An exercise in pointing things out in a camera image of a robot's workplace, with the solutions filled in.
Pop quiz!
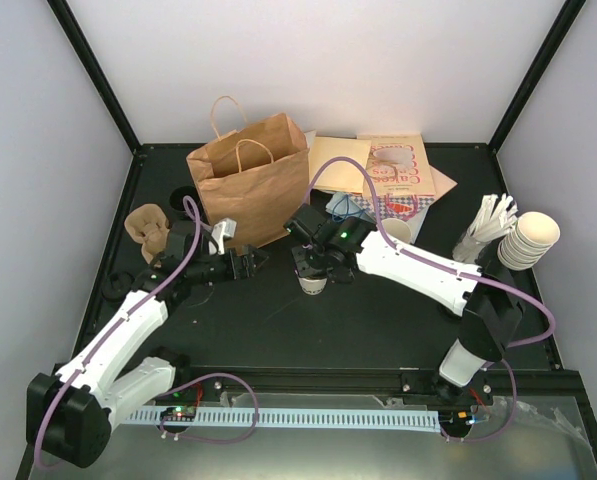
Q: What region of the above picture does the single white paper cup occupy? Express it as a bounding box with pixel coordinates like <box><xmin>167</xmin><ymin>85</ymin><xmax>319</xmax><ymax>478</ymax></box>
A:
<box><xmin>298</xmin><ymin>277</ymin><xmax>327</xmax><ymax>296</ymax></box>

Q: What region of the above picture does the brown paper bag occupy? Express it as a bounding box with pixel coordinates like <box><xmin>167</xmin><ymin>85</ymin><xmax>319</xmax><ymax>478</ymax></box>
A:
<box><xmin>186</xmin><ymin>113</ymin><xmax>310</xmax><ymax>254</ymax></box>

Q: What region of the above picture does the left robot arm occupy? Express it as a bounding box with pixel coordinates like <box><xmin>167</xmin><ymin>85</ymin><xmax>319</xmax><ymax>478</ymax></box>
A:
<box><xmin>26</xmin><ymin>219</ymin><xmax>268</xmax><ymax>468</ymax></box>

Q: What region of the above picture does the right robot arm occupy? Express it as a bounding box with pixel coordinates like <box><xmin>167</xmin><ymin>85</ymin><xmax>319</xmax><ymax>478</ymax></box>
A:
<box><xmin>284</xmin><ymin>204</ymin><xmax>525</xmax><ymax>405</ymax></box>

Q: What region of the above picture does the black cup sleeve stack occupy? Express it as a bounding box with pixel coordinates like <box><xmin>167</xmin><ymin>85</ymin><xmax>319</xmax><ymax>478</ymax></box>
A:
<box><xmin>169</xmin><ymin>186</ymin><xmax>200</xmax><ymax>220</ymax></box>

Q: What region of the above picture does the yellow padded envelope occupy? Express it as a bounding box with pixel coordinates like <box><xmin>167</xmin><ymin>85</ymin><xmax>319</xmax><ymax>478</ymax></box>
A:
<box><xmin>308</xmin><ymin>136</ymin><xmax>372</xmax><ymax>193</ymax></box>

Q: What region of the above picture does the white paper cup stack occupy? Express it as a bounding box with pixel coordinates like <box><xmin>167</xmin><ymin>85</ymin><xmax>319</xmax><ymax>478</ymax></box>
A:
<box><xmin>381</xmin><ymin>218</ymin><xmax>412</xmax><ymax>244</ymax></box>

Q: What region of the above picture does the brown cardboard cup carrier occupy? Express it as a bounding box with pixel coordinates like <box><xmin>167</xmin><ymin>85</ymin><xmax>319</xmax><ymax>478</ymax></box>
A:
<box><xmin>124</xmin><ymin>203</ymin><xmax>170</xmax><ymax>263</ymax></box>

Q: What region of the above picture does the blue checkered paper bag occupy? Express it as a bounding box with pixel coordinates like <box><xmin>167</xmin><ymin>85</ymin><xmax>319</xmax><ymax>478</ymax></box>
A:
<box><xmin>350</xmin><ymin>194</ymin><xmax>436</xmax><ymax>221</ymax></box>

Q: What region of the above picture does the cakes printed paper bag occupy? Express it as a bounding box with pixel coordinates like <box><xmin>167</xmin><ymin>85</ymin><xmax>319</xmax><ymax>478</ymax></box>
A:
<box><xmin>357</xmin><ymin>134</ymin><xmax>436</xmax><ymax>197</ymax></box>

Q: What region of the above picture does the tan flat paper bag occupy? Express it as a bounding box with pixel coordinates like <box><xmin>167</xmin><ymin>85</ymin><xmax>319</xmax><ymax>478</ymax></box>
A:
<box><xmin>430</xmin><ymin>167</ymin><xmax>457</xmax><ymax>201</ymax></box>

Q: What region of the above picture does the jar of white stirrers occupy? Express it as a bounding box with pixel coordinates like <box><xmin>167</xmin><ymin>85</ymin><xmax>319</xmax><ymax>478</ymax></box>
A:
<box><xmin>452</xmin><ymin>193</ymin><xmax>518</xmax><ymax>264</ymax></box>

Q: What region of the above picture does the white lid stack on sleeve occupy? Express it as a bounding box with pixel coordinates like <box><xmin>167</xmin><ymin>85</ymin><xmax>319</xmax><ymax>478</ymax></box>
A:
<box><xmin>497</xmin><ymin>211</ymin><xmax>561</xmax><ymax>271</ymax></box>

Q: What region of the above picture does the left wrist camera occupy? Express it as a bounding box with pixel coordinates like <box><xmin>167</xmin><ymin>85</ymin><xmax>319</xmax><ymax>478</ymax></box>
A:
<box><xmin>209</xmin><ymin>218</ymin><xmax>237</xmax><ymax>255</ymax></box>

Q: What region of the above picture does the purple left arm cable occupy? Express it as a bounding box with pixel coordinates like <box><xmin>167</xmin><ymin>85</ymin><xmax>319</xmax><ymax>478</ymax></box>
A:
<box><xmin>32</xmin><ymin>195</ymin><xmax>261</xmax><ymax>471</ymax></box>

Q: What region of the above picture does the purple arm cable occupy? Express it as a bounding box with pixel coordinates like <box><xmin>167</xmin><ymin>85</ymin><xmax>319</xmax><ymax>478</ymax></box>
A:
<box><xmin>32</xmin><ymin>195</ymin><xmax>261</xmax><ymax>471</ymax></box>
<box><xmin>303</xmin><ymin>156</ymin><xmax>558</xmax><ymax>444</ymax></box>

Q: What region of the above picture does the light blue cable duct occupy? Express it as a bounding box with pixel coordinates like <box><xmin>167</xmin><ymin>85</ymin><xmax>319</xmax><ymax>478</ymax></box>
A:
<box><xmin>124</xmin><ymin>406</ymin><xmax>440</xmax><ymax>433</ymax></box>

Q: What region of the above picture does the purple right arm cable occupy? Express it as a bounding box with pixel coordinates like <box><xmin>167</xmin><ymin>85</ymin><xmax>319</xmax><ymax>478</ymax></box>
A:
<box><xmin>303</xmin><ymin>156</ymin><xmax>558</xmax><ymax>444</ymax></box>

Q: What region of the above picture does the black frame post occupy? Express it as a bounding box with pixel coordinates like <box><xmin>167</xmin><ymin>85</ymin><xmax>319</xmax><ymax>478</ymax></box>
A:
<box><xmin>47</xmin><ymin>0</ymin><xmax>141</xmax><ymax>154</ymax></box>
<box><xmin>488</xmin><ymin>0</ymin><xmax>586</xmax><ymax>154</ymax></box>

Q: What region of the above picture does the right black frame post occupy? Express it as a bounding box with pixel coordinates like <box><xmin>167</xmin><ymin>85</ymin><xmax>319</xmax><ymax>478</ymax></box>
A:
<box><xmin>488</xmin><ymin>0</ymin><xmax>586</xmax><ymax>154</ymax></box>

